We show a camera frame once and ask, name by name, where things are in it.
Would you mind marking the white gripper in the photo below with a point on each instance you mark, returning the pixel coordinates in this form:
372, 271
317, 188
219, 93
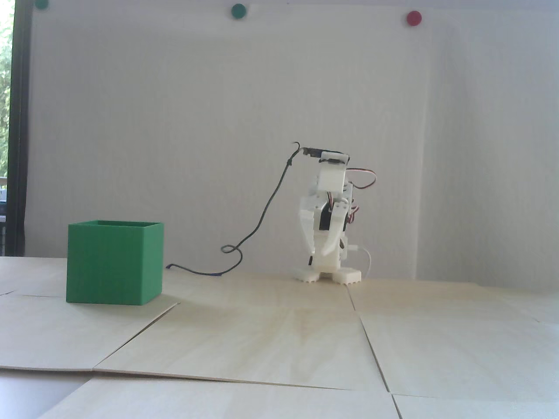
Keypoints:
323, 223

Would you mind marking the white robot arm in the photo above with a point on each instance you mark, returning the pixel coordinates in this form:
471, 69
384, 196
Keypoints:
332, 264

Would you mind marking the green box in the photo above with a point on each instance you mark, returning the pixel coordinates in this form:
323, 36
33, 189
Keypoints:
113, 262

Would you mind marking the red round magnet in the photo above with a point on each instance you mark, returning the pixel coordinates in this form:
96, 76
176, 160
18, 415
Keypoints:
413, 18

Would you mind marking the green round magnet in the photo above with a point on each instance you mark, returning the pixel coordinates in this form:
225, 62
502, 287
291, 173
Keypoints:
42, 3
238, 11

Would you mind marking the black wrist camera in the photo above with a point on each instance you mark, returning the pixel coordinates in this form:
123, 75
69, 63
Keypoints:
314, 152

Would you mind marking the dark window frame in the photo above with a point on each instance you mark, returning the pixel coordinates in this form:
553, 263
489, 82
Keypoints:
19, 131

